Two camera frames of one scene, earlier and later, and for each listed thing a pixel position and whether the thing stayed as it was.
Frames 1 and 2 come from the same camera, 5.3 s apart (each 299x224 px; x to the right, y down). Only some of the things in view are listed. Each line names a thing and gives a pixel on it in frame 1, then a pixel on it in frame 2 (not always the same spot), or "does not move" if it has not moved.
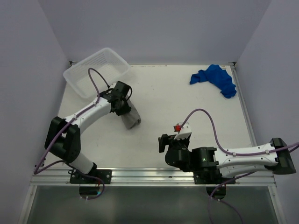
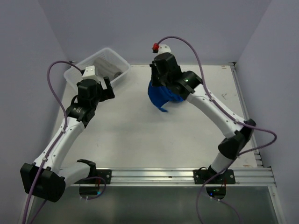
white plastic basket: x=106 y=62 does not move
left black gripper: x=126 y=108 → x=109 y=94
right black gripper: x=166 y=140 → x=155 y=81
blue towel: x=218 y=77 → x=160 y=95
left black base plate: x=96 y=176 does not move
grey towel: x=131 y=119 → x=107 y=67
